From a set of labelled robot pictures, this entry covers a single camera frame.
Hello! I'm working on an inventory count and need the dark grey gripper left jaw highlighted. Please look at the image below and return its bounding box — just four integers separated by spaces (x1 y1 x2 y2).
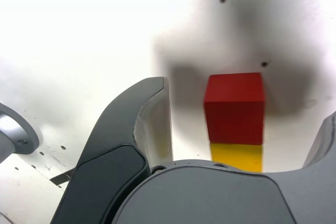
51 76 174 224

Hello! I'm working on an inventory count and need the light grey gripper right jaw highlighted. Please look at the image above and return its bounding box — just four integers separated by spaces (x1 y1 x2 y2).
104 111 336 224

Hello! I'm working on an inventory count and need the yellow cube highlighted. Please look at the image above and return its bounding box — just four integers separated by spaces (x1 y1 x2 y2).
209 142 264 174

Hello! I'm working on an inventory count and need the red cube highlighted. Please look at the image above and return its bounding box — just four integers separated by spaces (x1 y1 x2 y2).
204 72 266 146

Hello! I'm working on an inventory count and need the black tape strip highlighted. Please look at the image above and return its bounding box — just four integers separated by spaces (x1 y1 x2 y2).
49 169 77 186

